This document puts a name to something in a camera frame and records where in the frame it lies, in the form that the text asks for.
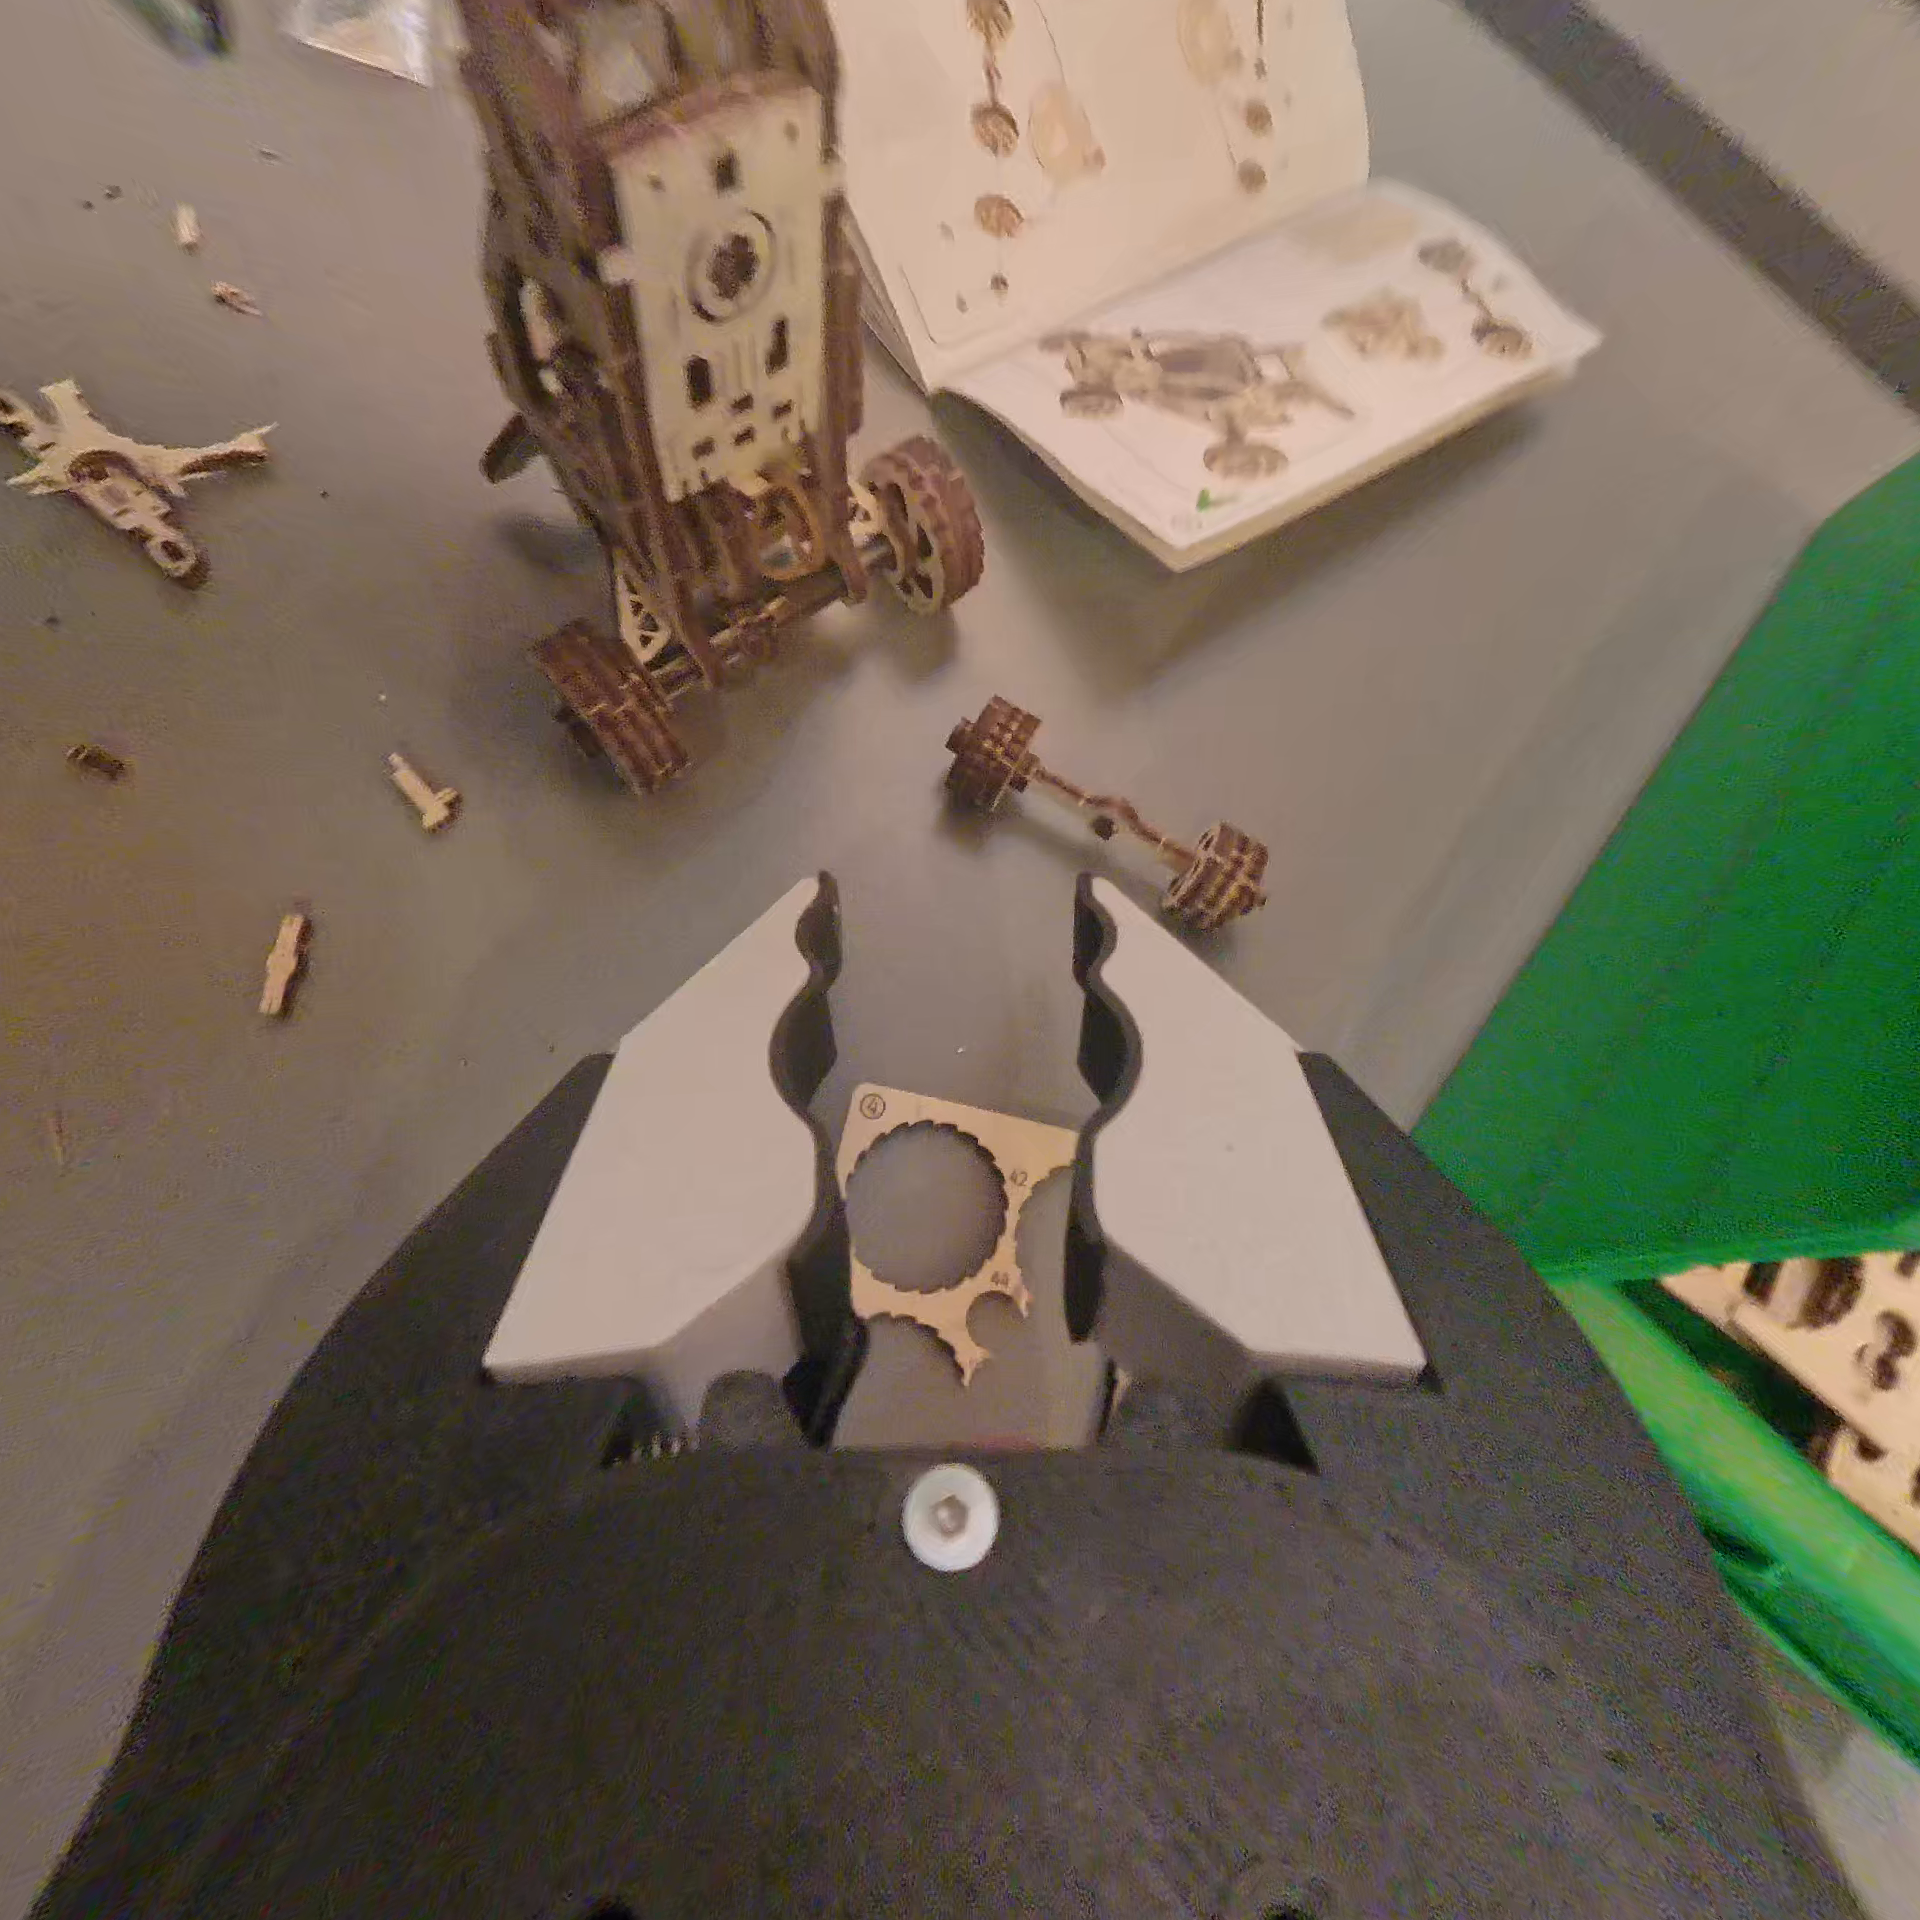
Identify pale plywood parts sheet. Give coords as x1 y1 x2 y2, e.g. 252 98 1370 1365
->
1654 1249 1920 1555

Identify assembly instruction booklet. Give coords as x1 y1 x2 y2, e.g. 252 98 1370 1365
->
824 0 1604 575

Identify branch-shaped plywood scrap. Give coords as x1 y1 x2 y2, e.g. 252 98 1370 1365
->
0 375 279 505

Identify plywood scrap sheet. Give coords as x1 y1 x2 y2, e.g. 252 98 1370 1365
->
831 1080 1082 1384

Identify wooden model buggy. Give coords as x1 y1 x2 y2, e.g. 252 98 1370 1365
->
450 0 990 798

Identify green plastic bin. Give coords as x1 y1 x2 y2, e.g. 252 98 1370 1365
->
1409 456 1920 1727

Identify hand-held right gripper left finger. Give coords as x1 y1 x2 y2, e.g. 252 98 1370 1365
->
482 872 873 1451

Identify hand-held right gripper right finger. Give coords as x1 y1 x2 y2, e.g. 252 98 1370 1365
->
1064 872 1430 1390

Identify wooden wheel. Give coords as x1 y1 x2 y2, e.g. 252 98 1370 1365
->
944 691 1273 933

